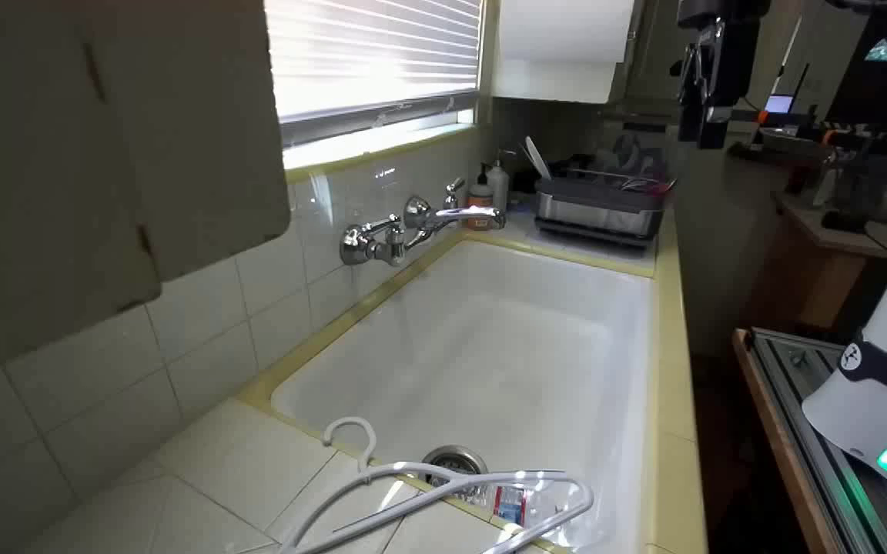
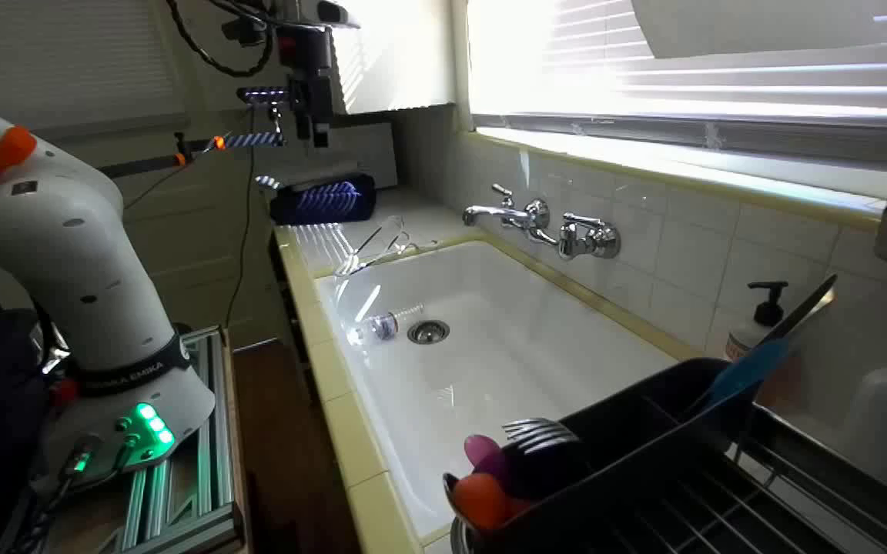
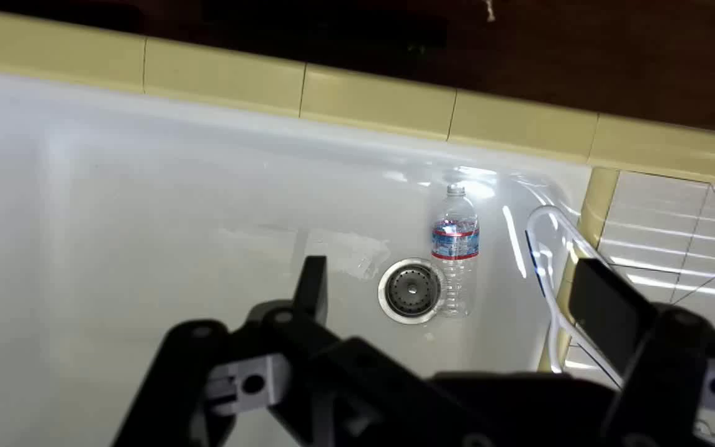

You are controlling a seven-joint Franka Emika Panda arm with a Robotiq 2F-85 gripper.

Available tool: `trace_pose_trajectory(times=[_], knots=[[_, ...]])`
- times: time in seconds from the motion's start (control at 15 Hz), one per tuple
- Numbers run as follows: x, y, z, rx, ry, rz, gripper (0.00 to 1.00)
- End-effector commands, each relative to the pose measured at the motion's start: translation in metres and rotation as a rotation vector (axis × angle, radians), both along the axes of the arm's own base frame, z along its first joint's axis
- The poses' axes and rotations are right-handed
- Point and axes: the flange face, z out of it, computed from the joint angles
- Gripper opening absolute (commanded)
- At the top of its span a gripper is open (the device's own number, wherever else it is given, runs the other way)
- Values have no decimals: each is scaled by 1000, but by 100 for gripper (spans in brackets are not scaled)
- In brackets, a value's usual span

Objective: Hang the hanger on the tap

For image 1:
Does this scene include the white window blinds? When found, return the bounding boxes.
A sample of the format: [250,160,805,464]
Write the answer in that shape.
[261,0,490,130]

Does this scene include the wooden desk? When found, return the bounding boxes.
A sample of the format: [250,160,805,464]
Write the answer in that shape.
[739,189,887,344]

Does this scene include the dark dish rack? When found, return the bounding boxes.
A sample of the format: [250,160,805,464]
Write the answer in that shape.
[530,141,679,253]

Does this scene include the clear glass cup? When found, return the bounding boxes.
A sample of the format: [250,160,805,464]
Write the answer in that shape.
[273,411,599,554]

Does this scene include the white plastic bottle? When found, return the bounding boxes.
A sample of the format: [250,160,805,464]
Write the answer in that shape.
[483,157,515,220]

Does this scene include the aluminium robot mounting table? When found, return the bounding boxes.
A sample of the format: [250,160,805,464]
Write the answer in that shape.
[729,324,887,554]

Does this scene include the white upper cabinet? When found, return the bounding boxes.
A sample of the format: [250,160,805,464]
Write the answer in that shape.
[490,0,642,107]

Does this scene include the metal sink drain strainer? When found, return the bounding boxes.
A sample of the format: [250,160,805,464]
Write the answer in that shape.
[420,444,490,485]

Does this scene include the white kitchen sink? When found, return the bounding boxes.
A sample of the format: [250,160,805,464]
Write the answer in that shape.
[267,236,665,554]

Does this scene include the grey wall cabinet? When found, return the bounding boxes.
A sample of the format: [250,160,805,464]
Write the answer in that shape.
[0,0,296,383]

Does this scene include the soap dispenser with black pump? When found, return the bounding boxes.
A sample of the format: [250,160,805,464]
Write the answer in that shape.
[465,163,500,234]

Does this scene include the clear plastic water bottle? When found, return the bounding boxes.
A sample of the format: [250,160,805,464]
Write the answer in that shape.
[458,468,599,554]

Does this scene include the chrome wall tap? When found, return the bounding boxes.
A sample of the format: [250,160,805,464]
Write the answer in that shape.
[335,178,509,269]

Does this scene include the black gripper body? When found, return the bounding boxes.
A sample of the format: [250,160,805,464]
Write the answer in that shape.
[674,0,777,112]

